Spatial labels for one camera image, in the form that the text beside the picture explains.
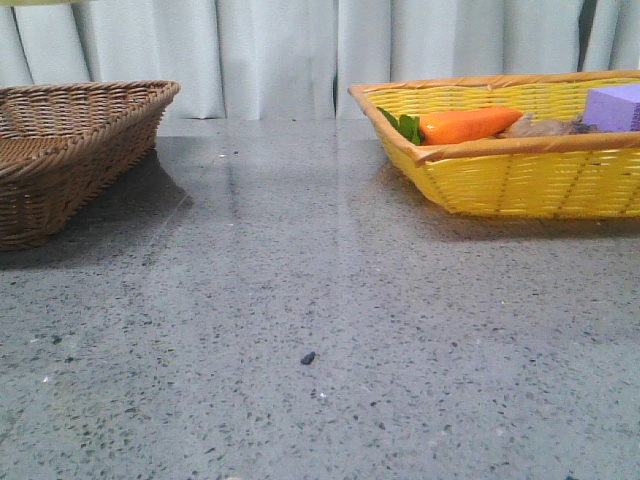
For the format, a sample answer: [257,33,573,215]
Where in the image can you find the small black debris speck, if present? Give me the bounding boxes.
[300,352,316,365]

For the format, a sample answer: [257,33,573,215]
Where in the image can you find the orange toy carrot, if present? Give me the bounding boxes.
[377,106,523,146]

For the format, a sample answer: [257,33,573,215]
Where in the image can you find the white pleated curtain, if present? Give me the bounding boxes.
[1,1,639,120]

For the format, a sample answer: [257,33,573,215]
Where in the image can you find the brown toy root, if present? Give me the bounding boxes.
[497,113,600,138]

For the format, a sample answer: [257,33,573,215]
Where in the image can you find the brown wicker basket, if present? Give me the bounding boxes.
[1,80,180,251]

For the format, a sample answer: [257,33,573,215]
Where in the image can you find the yellow woven basket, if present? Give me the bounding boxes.
[349,70,639,218]

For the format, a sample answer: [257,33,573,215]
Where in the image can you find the purple foam block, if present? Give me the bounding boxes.
[582,83,639,132]

